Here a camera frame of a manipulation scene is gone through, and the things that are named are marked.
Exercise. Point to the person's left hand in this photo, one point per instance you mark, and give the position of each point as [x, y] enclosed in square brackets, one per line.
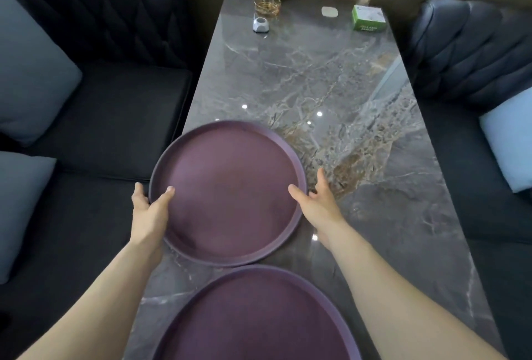
[146, 214]

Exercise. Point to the person's right hand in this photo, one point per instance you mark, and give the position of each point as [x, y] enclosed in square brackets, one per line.
[322, 206]

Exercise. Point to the person's left thumb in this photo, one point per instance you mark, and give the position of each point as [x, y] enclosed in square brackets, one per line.
[163, 199]

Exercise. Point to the person's right thumb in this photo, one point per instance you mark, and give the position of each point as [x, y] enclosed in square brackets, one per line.
[300, 195]

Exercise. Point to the round purple tray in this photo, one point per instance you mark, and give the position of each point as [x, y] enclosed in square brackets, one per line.
[227, 192]
[255, 316]

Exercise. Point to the person's left forearm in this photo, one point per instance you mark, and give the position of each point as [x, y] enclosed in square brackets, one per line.
[91, 301]

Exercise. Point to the person's right forearm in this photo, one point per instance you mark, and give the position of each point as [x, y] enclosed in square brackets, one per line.
[399, 297]

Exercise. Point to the dark tufted leather sofa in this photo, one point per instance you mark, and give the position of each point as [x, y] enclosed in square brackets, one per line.
[474, 93]
[95, 131]

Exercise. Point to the grey blue cushion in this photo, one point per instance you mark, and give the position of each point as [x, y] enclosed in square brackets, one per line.
[33, 77]
[18, 210]

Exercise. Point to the small white grey device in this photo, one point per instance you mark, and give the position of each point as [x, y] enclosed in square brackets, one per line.
[260, 25]

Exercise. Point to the small white square coaster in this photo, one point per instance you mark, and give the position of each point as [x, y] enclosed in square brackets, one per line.
[329, 11]

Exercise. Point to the green tissue box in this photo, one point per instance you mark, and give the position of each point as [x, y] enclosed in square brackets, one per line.
[368, 18]

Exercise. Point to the amber glass ashtray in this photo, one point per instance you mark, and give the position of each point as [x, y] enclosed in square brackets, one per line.
[267, 6]

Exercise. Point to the light blue cushion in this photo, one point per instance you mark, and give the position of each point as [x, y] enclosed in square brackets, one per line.
[509, 141]

